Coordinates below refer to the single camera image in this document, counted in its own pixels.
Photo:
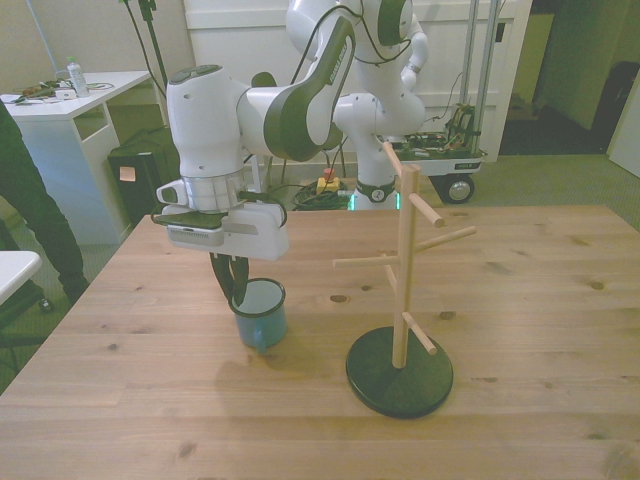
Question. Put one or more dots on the wheeled cart with electronics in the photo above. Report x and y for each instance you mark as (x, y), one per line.
(457, 165)

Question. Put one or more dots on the clear plastic bottle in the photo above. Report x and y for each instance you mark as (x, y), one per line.
(79, 80)

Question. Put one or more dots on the white desk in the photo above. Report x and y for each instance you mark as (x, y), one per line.
(50, 150)

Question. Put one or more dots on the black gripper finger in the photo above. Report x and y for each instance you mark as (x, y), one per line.
(221, 275)
(242, 280)

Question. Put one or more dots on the black box with orange note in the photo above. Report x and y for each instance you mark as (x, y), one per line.
(145, 195)

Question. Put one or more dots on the yellow emergency stop button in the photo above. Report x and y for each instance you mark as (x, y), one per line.
(328, 182)

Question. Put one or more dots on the wooden mug tree black base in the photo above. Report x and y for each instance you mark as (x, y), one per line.
(400, 390)

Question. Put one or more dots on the person leg dark trousers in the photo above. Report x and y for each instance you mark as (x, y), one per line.
(30, 200)

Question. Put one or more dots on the small white box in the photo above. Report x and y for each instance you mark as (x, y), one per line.
(65, 94)

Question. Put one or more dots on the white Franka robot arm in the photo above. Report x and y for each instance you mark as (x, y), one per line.
(300, 110)

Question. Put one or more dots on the blue enamel mug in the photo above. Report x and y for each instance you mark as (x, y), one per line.
(270, 325)

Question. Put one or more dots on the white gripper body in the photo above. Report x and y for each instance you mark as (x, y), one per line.
(260, 235)

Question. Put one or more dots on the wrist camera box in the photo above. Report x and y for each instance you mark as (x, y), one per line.
(195, 235)

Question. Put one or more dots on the black tripod stand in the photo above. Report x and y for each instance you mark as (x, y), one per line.
(152, 50)

